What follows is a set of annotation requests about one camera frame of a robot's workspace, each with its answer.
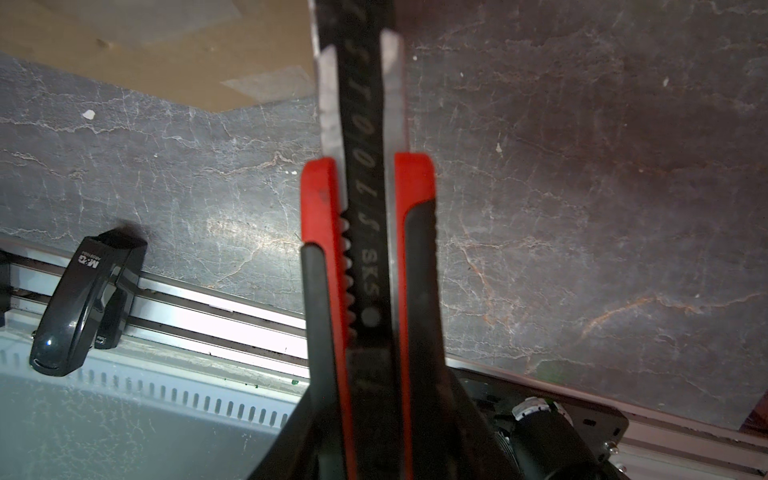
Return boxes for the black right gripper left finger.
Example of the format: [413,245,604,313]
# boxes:
[247,392,315,480]

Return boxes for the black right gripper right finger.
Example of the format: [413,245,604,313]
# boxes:
[443,367,522,479]

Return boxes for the red black utility knife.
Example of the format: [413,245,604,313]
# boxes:
[300,1,456,479]

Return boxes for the brown cardboard express box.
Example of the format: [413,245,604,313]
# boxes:
[1,1,316,112]

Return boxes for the aluminium front rail frame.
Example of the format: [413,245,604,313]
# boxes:
[0,233,768,480]

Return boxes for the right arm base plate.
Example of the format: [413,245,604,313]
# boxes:
[452,369,629,479]

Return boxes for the black handle on rail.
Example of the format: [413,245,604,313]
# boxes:
[29,229,147,377]

